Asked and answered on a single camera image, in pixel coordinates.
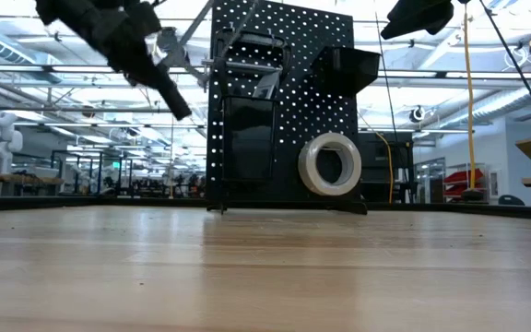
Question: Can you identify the black perforated pegboard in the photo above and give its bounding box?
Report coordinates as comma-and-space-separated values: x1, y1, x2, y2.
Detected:
205, 0, 369, 217

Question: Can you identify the tall narrow black bin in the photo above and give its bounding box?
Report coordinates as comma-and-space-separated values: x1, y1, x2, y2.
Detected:
221, 95, 278, 184

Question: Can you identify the thin slanted black cable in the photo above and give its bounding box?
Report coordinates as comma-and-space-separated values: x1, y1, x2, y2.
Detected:
478, 0, 531, 148

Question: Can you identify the yellow hanging cable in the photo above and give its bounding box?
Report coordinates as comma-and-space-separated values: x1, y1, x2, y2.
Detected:
374, 129, 396, 205

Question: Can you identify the red storage bin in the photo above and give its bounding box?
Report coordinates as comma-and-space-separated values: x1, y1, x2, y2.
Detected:
442, 167, 486, 201

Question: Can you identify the black round puck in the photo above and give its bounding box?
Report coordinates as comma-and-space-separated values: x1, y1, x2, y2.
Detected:
459, 187, 486, 203

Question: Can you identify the white tape roll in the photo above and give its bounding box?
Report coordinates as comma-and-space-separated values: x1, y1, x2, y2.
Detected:
297, 132, 363, 197

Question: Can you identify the wide black bin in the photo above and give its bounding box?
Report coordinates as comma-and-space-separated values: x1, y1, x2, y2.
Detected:
311, 45, 382, 98

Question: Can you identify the yellow strap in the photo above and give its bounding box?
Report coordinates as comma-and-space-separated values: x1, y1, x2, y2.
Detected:
462, 0, 478, 193

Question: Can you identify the black cabinet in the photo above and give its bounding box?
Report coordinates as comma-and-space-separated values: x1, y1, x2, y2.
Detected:
360, 130, 417, 203

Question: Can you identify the dark rounded chair back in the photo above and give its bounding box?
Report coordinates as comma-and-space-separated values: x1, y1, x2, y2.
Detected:
497, 194, 526, 207

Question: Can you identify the black C-clamp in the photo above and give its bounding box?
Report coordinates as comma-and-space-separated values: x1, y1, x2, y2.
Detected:
200, 28, 293, 94

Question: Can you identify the black aluminium table frame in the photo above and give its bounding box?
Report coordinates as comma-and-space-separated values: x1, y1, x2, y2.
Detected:
0, 195, 531, 222

